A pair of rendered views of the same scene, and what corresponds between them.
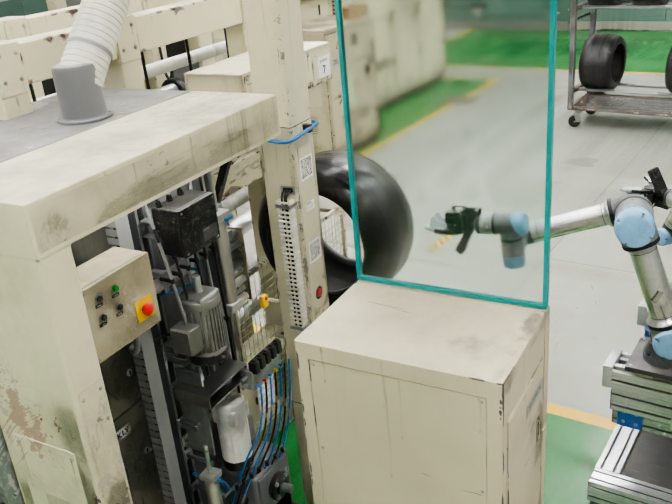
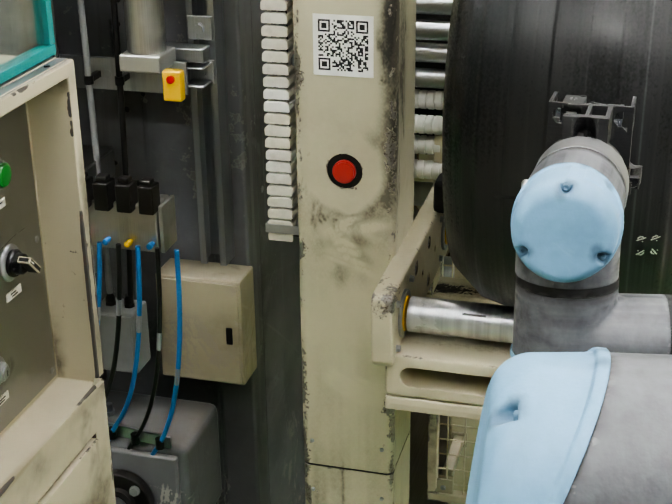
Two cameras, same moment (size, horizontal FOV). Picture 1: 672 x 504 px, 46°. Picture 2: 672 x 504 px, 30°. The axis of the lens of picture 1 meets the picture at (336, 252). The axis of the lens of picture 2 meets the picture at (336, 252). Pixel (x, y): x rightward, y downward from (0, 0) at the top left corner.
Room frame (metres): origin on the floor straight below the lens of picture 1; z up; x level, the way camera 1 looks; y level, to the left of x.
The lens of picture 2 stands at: (2.01, -1.35, 1.60)
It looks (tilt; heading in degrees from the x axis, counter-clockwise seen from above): 24 degrees down; 75
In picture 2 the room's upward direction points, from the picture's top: 1 degrees counter-clockwise
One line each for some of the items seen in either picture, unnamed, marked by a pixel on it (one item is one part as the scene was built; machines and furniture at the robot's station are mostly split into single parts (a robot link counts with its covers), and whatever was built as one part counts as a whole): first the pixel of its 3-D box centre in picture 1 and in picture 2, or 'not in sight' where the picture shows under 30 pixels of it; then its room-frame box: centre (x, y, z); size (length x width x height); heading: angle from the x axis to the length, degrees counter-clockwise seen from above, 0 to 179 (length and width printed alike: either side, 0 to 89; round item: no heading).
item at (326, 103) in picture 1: (331, 87); not in sight; (7.69, -0.10, 0.62); 0.91 x 0.58 x 1.25; 145
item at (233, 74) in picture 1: (264, 76); not in sight; (2.92, 0.20, 1.71); 0.61 x 0.25 x 0.15; 149
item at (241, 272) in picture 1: (216, 272); (441, 80); (2.67, 0.45, 1.05); 0.20 x 0.15 x 0.30; 149
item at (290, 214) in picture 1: (293, 266); (284, 58); (2.35, 0.14, 1.19); 0.05 x 0.04 x 0.48; 59
